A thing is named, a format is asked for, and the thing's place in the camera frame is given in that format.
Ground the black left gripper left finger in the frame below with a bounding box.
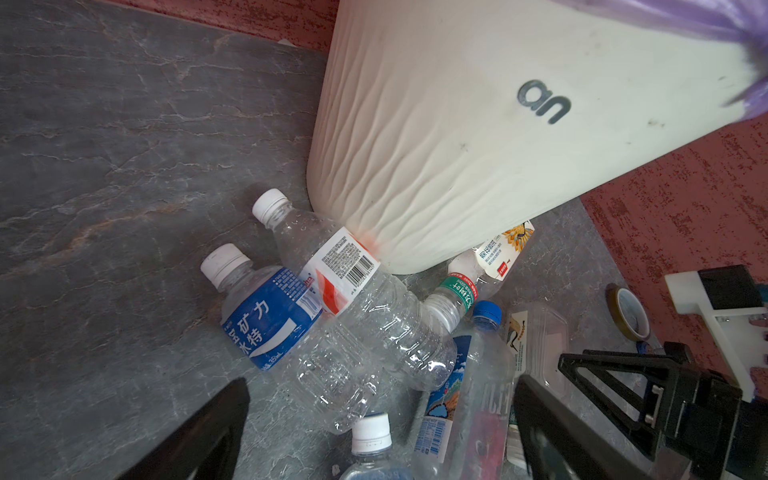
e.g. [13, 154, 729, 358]
[120, 377, 250, 479]

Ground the purple bin liner bag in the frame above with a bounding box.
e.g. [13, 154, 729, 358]
[564, 1, 767, 120]

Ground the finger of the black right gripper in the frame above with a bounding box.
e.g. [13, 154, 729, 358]
[558, 350, 678, 459]

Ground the green cap clear bottle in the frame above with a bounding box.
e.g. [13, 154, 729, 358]
[504, 302, 570, 400]

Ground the white red label bottle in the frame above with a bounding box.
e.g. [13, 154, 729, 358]
[252, 188, 457, 391]

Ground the blue label bottle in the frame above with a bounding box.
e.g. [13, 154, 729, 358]
[200, 243, 381, 434]
[340, 413, 414, 480]

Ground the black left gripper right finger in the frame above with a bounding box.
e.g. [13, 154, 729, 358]
[514, 375, 649, 480]

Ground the brown tape roll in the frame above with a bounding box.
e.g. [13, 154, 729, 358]
[605, 284, 651, 342]

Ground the green label clear bottle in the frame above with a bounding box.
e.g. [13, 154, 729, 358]
[424, 272, 478, 332]

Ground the white ribbed waste bin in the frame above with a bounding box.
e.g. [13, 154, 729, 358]
[306, 1, 761, 274]

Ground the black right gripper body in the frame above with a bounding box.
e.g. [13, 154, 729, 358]
[663, 342, 767, 479]

